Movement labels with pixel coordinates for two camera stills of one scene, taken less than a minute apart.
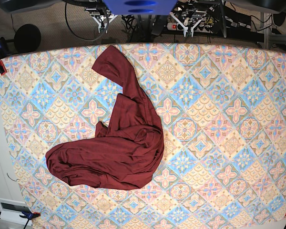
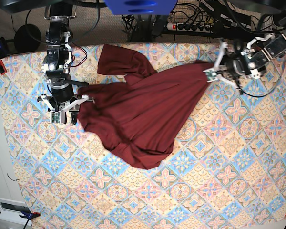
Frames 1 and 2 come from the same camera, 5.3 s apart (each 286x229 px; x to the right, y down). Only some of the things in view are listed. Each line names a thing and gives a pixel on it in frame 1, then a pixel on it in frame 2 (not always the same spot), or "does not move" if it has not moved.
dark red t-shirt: [124, 155] to [138, 117]
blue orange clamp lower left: [28, 215] does not move
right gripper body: [192, 15] to [238, 65]
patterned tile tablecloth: [227, 112] does not move
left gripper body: [101, 14] to [63, 89]
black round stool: [27, 38] does not move
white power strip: [175, 26] does not move
